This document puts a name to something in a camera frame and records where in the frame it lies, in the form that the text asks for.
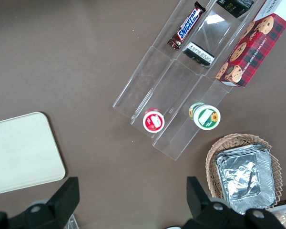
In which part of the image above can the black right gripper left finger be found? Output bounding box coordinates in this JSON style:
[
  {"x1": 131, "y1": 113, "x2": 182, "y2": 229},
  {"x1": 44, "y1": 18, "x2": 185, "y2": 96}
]
[{"x1": 10, "y1": 177, "x2": 81, "y2": 229}]

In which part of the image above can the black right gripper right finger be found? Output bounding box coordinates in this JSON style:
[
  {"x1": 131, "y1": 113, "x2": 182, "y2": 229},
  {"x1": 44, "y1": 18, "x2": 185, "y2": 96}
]
[{"x1": 183, "y1": 176, "x2": 248, "y2": 229}]

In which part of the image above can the woven wicker basket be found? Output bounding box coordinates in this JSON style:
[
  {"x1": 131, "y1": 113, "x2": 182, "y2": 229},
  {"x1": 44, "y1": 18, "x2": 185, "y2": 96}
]
[{"x1": 205, "y1": 133, "x2": 281, "y2": 208}]

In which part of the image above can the aluminium foil tray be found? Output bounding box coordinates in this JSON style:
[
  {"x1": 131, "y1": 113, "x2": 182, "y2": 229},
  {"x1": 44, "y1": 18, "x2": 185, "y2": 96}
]
[{"x1": 214, "y1": 144, "x2": 277, "y2": 215}]

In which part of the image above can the cream plastic tray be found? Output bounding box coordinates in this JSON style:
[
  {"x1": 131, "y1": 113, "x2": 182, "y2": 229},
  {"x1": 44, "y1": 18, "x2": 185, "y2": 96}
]
[{"x1": 0, "y1": 111, "x2": 66, "y2": 197}]

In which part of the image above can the green sunflower lid cup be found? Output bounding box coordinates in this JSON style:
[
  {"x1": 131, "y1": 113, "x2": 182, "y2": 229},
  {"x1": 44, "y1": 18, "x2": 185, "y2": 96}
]
[{"x1": 188, "y1": 102, "x2": 221, "y2": 131}]

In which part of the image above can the red lid yogurt cup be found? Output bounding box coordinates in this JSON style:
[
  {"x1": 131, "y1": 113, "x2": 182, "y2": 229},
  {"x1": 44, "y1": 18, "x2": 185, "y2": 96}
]
[{"x1": 143, "y1": 107, "x2": 165, "y2": 133}]

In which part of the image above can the clear acrylic tiered organizer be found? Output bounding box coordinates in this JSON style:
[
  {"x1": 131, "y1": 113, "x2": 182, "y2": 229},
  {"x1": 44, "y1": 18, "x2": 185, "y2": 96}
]
[{"x1": 112, "y1": 0, "x2": 265, "y2": 161}]

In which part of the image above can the small black snack box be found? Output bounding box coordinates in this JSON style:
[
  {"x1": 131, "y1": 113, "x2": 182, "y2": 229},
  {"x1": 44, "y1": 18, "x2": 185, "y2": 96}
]
[{"x1": 182, "y1": 42, "x2": 215, "y2": 67}]

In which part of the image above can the red tartan cookie box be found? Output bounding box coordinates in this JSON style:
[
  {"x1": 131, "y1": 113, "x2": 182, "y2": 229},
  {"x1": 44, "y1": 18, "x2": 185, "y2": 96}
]
[{"x1": 215, "y1": 0, "x2": 286, "y2": 88}]

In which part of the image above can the Snickers chocolate bar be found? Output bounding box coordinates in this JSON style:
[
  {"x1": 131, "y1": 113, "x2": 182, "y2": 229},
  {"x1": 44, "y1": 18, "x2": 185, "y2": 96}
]
[{"x1": 167, "y1": 1, "x2": 207, "y2": 52}]

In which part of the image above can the large black chocolate box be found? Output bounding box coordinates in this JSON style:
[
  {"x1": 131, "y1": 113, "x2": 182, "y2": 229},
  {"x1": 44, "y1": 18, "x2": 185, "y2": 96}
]
[{"x1": 215, "y1": 0, "x2": 255, "y2": 19}]

